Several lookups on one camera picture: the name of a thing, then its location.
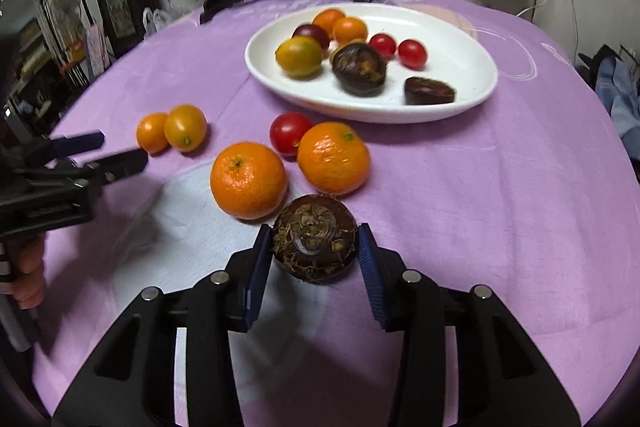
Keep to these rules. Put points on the person's left hand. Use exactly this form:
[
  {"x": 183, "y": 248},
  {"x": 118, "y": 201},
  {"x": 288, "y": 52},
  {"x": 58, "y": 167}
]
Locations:
[{"x": 29, "y": 272}]

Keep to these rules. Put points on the white plastic bag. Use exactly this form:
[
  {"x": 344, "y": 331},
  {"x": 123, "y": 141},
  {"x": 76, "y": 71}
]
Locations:
[{"x": 156, "y": 22}]

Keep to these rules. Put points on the orange mandarin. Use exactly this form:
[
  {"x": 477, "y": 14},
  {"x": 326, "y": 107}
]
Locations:
[
  {"x": 334, "y": 158},
  {"x": 248, "y": 180}
]

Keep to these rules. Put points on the dark brown water chestnut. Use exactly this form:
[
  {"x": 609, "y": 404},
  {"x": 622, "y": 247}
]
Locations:
[
  {"x": 359, "y": 68},
  {"x": 315, "y": 237},
  {"x": 429, "y": 91}
]

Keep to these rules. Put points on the blue clothing pile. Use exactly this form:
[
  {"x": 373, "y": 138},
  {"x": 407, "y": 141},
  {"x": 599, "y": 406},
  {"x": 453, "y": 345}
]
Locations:
[{"x": 622, "y": 97}]

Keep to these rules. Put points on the yellow-orange kumquat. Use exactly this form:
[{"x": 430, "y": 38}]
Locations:
[{"x": 185, "y": 127}]

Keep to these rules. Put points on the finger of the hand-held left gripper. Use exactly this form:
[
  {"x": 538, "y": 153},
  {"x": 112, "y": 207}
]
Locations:
[
  {"x": 80, "y": 142},
  {"x": 122, "y": 163}
]

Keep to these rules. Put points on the pink hanging cloth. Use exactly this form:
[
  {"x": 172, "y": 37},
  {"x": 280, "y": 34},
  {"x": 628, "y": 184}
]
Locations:
[{"x": 96, "y": 49}]

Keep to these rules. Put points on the white oval plate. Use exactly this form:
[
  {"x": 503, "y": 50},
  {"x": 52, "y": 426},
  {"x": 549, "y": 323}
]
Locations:
[{"x": 450, "y": 52}]

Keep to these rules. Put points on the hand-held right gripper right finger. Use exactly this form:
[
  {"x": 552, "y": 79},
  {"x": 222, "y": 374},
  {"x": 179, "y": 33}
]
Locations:
[{"x": 371, "y": 279}]

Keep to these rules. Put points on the green-yellow orange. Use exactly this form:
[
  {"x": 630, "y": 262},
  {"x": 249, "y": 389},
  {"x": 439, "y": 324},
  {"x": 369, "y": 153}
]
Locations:
[{"x": 299, "y": 56}]

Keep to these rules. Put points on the smooth orange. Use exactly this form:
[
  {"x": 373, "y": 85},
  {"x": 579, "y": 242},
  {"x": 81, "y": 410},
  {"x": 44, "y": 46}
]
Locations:
[
  {"x": 350, "y": 30},
  {"x": 327, "y": 17}
]

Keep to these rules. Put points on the small orange kumquat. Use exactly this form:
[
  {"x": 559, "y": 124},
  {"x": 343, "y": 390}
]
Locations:
[{"x": 151, "y": 133}]

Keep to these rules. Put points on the dark red plum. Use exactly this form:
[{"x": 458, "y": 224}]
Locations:
[{"x": 311, "y": 33}]

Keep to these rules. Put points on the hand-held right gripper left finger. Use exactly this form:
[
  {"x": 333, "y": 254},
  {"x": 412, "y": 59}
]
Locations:
[{"x": 256, "y": 279}]

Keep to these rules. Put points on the red cherry tomato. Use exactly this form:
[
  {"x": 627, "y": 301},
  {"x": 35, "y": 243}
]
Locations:
[
  {"x": 382, "y": 46},
  {"x": 287, "y": 132},
  {"x": 412, "y": 53}
]

